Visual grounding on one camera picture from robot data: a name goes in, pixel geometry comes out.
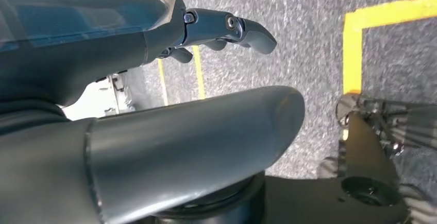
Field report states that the yellow floor tape square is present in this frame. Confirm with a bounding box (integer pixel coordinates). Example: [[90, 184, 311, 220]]
[[157, 45, 206, 107]]

